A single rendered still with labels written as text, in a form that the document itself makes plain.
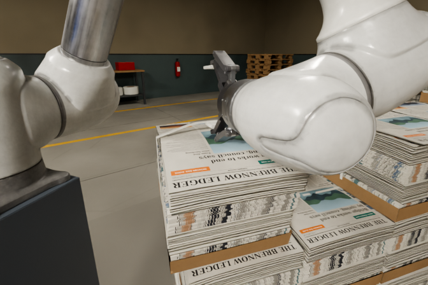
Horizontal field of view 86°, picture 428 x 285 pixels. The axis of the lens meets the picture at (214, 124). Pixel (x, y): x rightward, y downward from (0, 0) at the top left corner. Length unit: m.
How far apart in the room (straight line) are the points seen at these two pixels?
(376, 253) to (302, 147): 0.70
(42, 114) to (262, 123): 0.46
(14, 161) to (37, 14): 6.42
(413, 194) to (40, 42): 6.81
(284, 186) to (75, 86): 0.50
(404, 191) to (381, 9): 0.57
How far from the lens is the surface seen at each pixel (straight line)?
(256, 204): 0.51
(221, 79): 0.47
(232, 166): 0.47
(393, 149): 0.79
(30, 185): 0.60
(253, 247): 0.60
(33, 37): 6.88
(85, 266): 0.76
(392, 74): 0.32
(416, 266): 1.08
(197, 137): 0.58
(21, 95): 0.57
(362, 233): 0.77
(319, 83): 0.23
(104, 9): 0.59
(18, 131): 0.56
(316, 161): 0.22
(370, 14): 0.33
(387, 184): 0.82
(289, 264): 0.67
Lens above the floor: 1.27
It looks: 17 degrees down
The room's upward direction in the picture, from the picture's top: straight up
